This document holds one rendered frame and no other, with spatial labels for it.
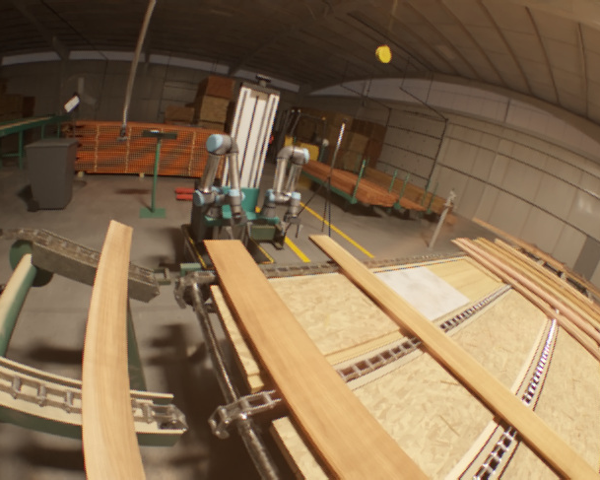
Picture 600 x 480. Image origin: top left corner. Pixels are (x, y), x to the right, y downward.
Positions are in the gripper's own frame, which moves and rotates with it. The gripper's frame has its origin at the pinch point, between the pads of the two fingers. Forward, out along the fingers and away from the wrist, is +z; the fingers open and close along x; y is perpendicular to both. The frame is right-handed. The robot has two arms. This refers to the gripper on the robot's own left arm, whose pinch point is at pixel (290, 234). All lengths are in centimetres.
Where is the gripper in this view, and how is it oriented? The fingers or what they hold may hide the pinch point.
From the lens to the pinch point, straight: 199.8
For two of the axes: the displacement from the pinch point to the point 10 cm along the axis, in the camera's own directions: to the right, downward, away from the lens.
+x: 8.2, 1.3, 5.6
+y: 5.5, 0.7, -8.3
